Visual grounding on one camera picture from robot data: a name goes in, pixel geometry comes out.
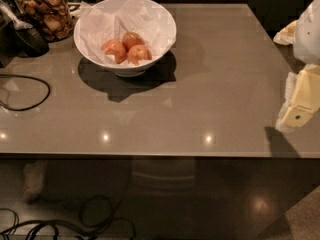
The glass jar of dried chips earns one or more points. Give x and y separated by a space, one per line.
52 17

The white paper liner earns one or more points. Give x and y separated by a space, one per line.
100 27

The silver spoon handle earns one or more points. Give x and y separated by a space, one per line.
18 24

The white ceramic bowl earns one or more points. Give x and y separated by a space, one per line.
156 24

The black round appliance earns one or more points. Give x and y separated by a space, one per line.
30 43

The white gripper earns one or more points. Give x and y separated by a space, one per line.
309 34

